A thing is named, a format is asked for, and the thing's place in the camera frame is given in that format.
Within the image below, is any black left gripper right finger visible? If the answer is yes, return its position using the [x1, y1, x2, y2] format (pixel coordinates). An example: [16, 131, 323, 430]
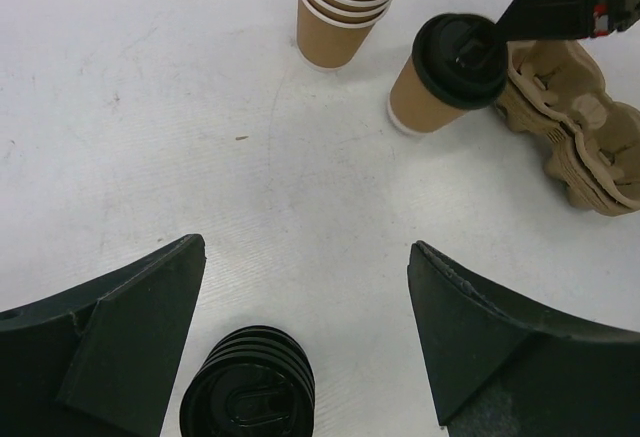
[407, 241, 639, 436]

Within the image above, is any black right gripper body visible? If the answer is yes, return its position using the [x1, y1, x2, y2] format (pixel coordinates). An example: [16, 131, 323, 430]
[497, 0, 639, 41]

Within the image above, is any stack of black cup lids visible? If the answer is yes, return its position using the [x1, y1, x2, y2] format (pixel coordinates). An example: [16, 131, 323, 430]
[179, 325, 316, 437]

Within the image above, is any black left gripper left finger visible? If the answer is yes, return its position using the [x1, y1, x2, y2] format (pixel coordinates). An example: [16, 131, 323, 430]
[1, 234, 206, 436]

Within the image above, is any brown paper cup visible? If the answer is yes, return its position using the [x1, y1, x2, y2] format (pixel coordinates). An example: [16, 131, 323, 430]
[387, 57, 468, 136]

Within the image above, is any stack of brown paper cups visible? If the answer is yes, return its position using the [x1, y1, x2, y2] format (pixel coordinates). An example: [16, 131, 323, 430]
[296, 0, 393, 71]

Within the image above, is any black cup lid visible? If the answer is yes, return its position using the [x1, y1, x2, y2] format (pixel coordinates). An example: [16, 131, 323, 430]
[411, 13, 508, 110]

